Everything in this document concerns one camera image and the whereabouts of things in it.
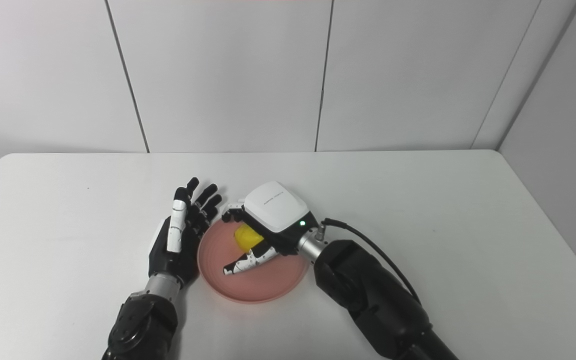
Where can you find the yellow lemon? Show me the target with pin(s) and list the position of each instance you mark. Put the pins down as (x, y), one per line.
(247, 238)

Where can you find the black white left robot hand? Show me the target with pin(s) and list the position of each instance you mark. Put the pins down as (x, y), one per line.
(175, 250)

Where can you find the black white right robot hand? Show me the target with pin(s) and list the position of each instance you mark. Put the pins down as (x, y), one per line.
(275, 207)

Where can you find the pink round plate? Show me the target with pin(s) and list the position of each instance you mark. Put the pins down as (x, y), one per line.
(263, 285)

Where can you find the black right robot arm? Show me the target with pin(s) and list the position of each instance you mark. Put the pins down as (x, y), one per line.
(368, 295)

